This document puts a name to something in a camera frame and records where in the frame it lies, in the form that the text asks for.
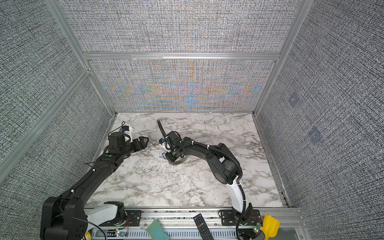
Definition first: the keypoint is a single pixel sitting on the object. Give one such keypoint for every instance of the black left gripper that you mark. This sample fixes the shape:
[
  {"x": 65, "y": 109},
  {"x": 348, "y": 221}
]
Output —
[{"x": 143, "y": 145}]

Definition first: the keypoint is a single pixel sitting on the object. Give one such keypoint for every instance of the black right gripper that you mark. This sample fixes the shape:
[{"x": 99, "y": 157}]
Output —
[{"x": 170, "y": 157}]

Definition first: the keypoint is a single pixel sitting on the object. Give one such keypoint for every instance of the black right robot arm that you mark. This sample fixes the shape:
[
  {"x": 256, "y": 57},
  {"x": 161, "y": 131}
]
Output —
[{"x": 222, "y": 163}]

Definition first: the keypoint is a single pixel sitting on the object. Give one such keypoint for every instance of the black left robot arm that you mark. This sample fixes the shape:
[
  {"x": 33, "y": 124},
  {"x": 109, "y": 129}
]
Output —
[{"x": 64, "y": 217}]

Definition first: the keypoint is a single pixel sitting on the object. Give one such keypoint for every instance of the black remote control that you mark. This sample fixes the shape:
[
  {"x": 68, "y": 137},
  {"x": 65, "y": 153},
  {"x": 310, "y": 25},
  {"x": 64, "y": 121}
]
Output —
[{"x": 202, "y": 227}]

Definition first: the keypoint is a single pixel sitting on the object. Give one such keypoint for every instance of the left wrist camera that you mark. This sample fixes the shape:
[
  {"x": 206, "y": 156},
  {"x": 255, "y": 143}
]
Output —
[{"x": 126, "y": 130}]

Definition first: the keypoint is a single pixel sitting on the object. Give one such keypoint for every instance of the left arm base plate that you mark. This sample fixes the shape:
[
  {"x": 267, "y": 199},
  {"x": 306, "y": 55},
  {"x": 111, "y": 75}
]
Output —
[{"x": 131, "y": 218}]

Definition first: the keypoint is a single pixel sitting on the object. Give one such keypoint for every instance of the grey cable duct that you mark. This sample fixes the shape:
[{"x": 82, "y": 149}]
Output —
[{"x": 174, "y": 234}]

